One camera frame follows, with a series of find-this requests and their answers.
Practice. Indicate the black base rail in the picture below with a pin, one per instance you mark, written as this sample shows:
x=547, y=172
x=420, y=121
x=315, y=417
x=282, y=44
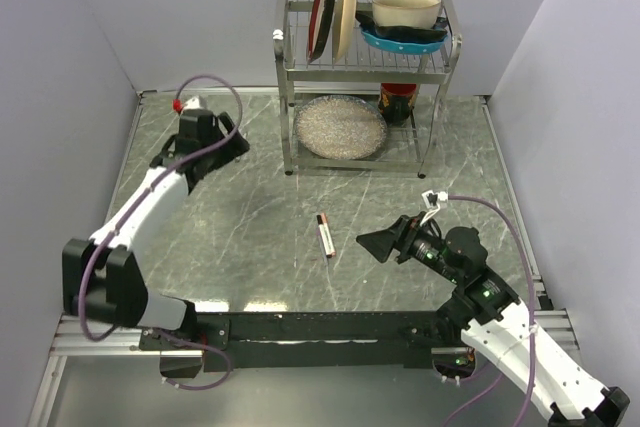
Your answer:
x=251, y=340

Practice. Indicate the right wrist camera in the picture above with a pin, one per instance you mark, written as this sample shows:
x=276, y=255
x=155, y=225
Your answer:
x=434, y=200

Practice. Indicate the white pen orange cap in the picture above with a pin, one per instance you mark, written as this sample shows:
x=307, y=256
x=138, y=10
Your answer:
x=330, y=247

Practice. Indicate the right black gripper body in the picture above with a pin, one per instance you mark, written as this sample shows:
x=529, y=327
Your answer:
x=418, y=242

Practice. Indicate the red black plate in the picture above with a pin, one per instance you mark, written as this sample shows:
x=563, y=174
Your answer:
x=319, y=28

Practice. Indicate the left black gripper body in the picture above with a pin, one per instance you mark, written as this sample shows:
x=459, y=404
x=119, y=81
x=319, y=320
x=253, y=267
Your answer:
x=232, y=148

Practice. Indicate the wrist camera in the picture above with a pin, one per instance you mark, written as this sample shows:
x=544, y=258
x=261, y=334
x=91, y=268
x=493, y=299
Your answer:
x=193, y=103
x=434, y=200

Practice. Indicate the steel dish rack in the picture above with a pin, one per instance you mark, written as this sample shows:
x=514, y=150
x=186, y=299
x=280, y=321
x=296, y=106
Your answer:
x=363, y=69

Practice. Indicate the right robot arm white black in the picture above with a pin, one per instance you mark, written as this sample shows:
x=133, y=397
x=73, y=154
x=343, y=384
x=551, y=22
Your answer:
x=491, y=318

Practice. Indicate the beige plate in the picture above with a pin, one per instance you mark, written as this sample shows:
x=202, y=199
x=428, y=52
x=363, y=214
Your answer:
x=343, y=26

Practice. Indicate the blue dotted dish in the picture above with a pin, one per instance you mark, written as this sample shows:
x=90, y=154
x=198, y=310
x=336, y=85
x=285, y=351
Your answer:
x=404, y=48

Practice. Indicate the black dish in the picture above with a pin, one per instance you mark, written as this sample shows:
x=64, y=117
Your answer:
x=399, y=33

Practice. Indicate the red black mug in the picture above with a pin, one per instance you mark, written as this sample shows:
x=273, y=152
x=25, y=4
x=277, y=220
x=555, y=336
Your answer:
x=396, y=102

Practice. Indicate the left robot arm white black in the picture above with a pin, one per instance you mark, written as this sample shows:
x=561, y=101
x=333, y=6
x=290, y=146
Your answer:
x=101, y=277

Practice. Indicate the speckled grey plate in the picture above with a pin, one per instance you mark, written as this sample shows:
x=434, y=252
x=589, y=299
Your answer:
x=340, y=127

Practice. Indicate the cream ceramic bowl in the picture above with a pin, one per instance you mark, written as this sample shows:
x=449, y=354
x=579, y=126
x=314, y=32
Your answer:
x=421, y=14

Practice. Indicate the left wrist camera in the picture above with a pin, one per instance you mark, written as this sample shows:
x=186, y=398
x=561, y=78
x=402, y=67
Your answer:
x=193, y=103

